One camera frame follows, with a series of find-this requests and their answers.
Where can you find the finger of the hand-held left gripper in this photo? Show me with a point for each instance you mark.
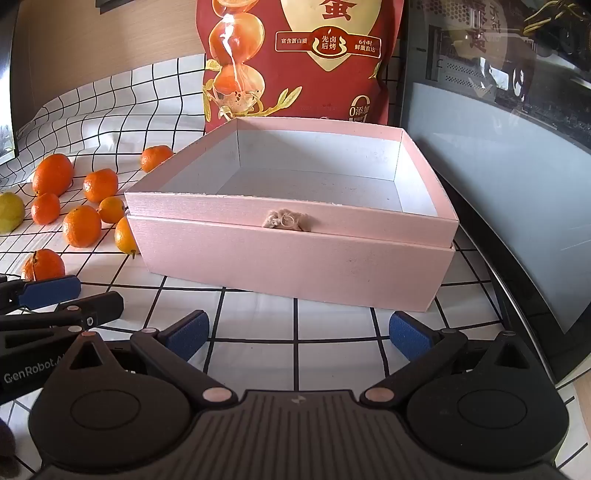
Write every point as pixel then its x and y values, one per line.
pixel 46 290
pixel 99 307

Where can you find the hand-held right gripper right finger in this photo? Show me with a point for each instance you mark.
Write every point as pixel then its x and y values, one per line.
pixel 408 334

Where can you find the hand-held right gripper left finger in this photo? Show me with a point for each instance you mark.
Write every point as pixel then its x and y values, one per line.
pixel 189 334

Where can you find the cluster of tangerines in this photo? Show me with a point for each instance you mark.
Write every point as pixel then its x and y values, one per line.
pixel 82 225

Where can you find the yellow-green citrus fruit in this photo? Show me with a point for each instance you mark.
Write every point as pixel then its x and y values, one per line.
pixel 10 211

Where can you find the pink cardboard box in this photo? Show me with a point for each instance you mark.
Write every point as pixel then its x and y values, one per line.
pixel 295 272

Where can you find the black framed monitor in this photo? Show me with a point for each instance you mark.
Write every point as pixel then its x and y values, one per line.
pixel 485 161

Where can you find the flat monitor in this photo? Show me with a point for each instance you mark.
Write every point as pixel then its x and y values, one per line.
pixel 7 69

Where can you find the red snack bag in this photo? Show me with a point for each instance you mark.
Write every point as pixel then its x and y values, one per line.
pixel 295 83

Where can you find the small dark fixture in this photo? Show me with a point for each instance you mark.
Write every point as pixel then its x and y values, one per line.
pixel 113 4

